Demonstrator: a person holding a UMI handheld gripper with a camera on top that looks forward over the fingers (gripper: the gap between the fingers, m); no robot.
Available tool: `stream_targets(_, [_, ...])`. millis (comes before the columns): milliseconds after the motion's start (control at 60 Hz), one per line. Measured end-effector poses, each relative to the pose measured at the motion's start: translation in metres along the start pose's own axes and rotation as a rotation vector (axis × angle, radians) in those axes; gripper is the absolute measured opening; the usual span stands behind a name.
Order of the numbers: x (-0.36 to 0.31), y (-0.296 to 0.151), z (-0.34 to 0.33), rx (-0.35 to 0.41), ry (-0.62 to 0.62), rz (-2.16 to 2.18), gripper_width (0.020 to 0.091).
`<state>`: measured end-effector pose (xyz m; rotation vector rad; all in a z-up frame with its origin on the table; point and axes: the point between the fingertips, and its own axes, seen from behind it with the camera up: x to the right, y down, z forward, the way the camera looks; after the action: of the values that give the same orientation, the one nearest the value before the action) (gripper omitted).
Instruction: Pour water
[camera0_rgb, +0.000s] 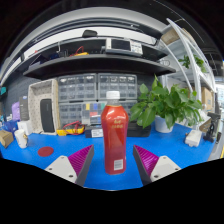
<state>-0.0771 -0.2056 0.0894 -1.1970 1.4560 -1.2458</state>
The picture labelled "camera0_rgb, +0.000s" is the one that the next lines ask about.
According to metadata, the brown cardboard box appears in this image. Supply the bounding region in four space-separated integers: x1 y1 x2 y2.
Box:
0 129 15 149

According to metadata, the red drink bottle white cap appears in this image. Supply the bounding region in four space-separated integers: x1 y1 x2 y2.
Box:
100 90 130 176

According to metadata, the yellow multimeter with red leads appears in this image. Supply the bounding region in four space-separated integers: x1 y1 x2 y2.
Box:
56 121 86 137

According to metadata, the black box with white label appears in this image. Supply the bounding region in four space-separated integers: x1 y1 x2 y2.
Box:
84 125 105 139

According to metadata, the plain black case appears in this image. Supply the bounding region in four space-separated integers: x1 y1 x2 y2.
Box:
127 120 153 138

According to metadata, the black clamp stand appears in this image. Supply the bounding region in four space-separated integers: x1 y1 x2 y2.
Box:
203 111 222 144

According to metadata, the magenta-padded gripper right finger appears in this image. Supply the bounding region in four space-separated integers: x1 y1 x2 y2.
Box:
132 144 182 187

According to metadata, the flat round red coaster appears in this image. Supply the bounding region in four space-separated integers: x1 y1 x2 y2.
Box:
37 146 55 158

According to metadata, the blue carton box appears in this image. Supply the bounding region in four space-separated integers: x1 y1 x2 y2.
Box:
2 119 19 134

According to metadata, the dark grey flat carton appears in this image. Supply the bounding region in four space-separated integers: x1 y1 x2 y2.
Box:
18 95 30 122

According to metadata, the white power adapter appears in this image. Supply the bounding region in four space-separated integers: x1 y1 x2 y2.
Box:
184 129 203 148

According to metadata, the black overhead shelf with equipment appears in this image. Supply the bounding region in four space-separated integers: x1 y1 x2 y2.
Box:
0 6 178 88

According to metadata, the white shelf unit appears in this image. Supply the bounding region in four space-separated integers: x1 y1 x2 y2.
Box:
159 18 224 134

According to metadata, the green potted plant white pot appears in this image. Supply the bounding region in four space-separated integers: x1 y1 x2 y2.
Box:
129 74 204 134

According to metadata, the black rectangular device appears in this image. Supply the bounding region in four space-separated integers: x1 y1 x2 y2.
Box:
39 98 56 134

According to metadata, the beige dotted storage tray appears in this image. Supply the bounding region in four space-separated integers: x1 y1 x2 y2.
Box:
27 78 61 136

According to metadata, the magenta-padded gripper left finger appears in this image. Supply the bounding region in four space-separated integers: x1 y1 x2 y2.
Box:
44 144 95 187

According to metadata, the clear organizer with coloured parts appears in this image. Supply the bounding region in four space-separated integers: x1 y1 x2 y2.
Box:
81 101 108 126

